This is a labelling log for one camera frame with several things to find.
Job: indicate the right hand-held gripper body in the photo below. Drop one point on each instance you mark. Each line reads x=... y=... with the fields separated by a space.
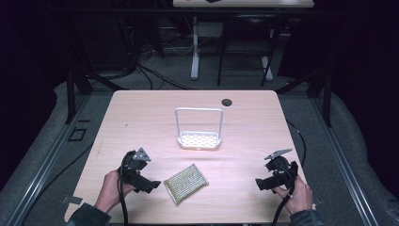
x=282 y=171

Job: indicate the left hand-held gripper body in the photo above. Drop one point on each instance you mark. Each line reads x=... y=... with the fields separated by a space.
x=131 y=166

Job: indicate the yellow-green scouring sponge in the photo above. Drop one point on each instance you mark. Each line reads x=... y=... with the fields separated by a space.
x=185 y=184

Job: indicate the white sponge holder rack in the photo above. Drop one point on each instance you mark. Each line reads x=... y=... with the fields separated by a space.
x=199 y=140

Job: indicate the person's right hand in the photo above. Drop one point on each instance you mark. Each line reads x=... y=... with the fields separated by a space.
x=299 y=196

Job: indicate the person's left hand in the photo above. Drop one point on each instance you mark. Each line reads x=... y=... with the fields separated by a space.
x=110 y=188

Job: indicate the grey tape piece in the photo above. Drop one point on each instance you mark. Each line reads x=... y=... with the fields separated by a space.
x=72 y=199

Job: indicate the black chair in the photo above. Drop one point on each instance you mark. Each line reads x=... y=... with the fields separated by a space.
x=251 y=34

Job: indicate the white desk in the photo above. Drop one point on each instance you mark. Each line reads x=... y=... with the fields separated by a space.
x=241 y=3

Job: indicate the aluminium floor rail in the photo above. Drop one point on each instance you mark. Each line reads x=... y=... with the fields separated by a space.
x=345 y=163
x=47 y=163

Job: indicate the black metal frame stand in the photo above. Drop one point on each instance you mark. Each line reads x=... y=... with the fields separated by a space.
x=78 y=84
x=326 y=94

